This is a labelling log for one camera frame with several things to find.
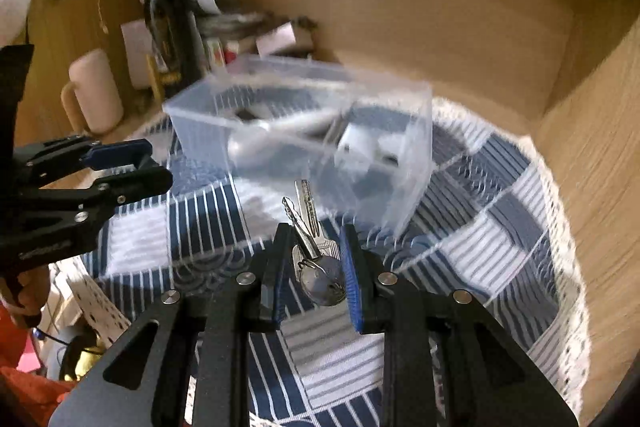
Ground cream mug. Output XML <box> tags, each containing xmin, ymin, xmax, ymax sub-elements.
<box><xmin>60</xmin><ymin>48</ymin><xmax>125</xmax><ymax>135</ymax></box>

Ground white tape roll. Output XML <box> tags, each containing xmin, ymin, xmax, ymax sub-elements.
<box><xmin>335</xmin><ymin>119</ymin><xmax>381</xmax><ymax>172</ymax></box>

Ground person's left hand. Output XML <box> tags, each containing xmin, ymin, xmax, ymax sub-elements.
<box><xmin>0</xmin><ymin>264</ymin><xmax>53</xmax><ymax>330</ymax></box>

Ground white fluffy pompom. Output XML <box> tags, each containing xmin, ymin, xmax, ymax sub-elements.
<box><xmin>0</xmin><ymin>0</ymin><xmax>31</xmax><ymax>45</ymax></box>

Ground dark wine bottle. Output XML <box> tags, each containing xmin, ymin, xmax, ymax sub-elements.
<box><xmin>142</xmin><ymin>0</ymin><xmax>198</xmax><ymax>78</ymax></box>

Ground yellow object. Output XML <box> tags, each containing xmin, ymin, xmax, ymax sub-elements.
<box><xmin>60</xmin><ymin>332</ymin><xmax>108</xmax><ymax>380</ymax></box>

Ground small white card box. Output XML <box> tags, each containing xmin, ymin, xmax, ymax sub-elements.
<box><xmin>255</xmin><ymin>22</ymin><xmax>298</xmax><ymax>58</ymax></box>

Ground white paper sheet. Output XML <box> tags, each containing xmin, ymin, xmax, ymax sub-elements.
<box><xmin>121</xmin><ymin>19</ymin><xmax>153</xmax><ymax>90</ymax></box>

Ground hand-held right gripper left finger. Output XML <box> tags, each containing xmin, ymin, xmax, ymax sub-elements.
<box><xmin>47</xmin><ymin>223</ymin><xmax>296</xmax><ymax>427</ymax></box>

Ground blue patterned table cloth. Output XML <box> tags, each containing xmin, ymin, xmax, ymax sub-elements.
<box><xmin>80</xmin><ymin>94</ymin><xmax>593</xmax><ymax>427</ymax></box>

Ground stack of books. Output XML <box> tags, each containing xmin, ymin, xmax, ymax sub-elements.
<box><xmin>185</xmin><ymin>0</ymin><xmax>321</xmax><ymax>72</ymax></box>

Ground white plastic handled tool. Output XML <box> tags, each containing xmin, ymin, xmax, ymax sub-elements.
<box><xmin>227</xmin><ymin>104</ymin><xmax>351</xmax><ymax>168</ymax></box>

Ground clear plastic storage box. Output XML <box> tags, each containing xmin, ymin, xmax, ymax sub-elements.
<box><xmin>162</xmin><ymin>54</ymin><xmax>433</xmax><ymax>238</ymax></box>

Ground yellow tube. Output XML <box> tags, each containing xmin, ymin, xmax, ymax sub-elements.
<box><xmin>146</xmin><ymin>54</ymin><xmax>183</xmax><ymax>102</ymax></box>

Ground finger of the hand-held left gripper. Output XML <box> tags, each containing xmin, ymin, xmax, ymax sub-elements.
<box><xmin>30</xmin><ymin>163</ymin><xmax>174</xmax><ymax>229</ymax></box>
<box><xmin>14</xmin><ymin>134</ymin><xmax>152</xmax><ymax>188</ymax></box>

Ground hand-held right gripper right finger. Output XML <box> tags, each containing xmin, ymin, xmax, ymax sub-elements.
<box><xmin>340</xmin><ymin>223</ymin><xmax>581</xmax><ymax>427</ymax></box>

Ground red cloth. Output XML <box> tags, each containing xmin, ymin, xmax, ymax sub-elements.
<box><xmin>0</xmin><ymin>302</ymin><xmax>76</xmax><ymax>427</ymax></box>

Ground silver keys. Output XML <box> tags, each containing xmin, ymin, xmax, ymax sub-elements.
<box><xmin>281</xmin><ymin>179</ymin><xmax>348</xmax><ymax>308</ymax></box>

